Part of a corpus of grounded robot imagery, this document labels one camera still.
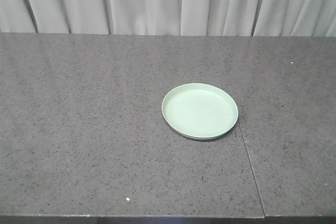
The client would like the light green round plate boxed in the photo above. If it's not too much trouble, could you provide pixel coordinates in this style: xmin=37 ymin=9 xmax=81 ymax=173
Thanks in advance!
xmin=161 ymin=83 xmax=238 ymax=140

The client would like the white pleated curtain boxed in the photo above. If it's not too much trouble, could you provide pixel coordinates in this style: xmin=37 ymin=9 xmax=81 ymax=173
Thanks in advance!
xmin=1 ymin=0 xmax=335 ymax=37

